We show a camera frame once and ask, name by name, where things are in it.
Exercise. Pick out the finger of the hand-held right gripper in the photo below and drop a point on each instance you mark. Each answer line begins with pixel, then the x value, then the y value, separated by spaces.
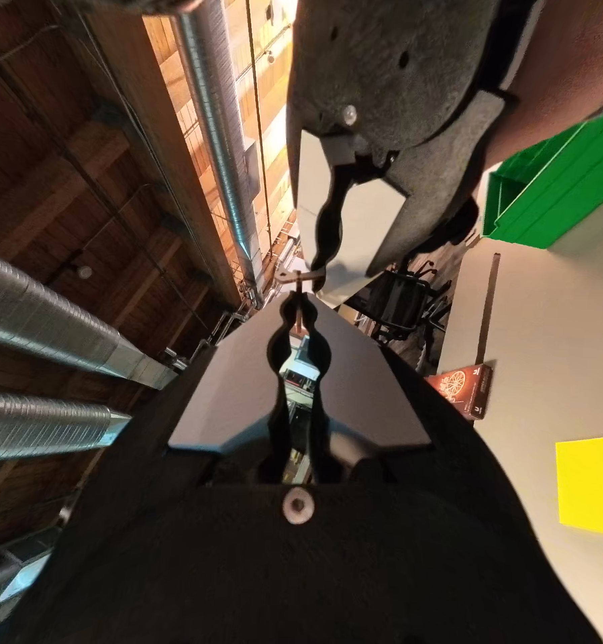
pixel 372 226
pixel 309 191

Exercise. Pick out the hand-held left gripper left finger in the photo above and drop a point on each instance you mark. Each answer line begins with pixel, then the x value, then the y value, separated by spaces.
pixel 221 392

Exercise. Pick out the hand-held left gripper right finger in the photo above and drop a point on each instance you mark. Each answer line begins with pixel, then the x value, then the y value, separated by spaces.
pixel 377 397

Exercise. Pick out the small metal bracket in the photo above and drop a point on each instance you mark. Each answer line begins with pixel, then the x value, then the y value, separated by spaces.
pixel 285 275

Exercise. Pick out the copper rod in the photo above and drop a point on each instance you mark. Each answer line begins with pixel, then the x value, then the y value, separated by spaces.
pixel 299 307

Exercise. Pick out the person's right forearm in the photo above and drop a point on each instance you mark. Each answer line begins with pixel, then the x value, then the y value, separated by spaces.
pixel 568 65

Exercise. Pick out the brown model kit box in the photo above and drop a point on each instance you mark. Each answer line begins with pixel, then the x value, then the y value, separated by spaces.
pixel 457 387

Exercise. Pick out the black office chair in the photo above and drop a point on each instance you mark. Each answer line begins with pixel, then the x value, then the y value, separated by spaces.
pixel 397 302

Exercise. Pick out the dark flat strip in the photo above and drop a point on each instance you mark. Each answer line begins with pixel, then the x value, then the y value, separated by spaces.
pixel 487 312

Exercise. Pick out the small round ceiling light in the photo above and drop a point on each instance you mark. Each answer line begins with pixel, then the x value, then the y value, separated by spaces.
pixel 85 271

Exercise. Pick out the green plastic bin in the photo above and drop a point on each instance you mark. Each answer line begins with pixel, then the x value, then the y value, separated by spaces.
pixel 558 201

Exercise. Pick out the yellow notepad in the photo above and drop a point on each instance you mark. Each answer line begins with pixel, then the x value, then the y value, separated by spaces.
pixel 593 483

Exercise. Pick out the spiral metal ventilation duct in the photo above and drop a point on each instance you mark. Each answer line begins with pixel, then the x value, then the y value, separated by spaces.
pixel 215 126

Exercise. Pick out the large metal ventilation duct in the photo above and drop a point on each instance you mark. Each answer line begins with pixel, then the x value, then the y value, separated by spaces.
pixel 54 322
pixel 39 422

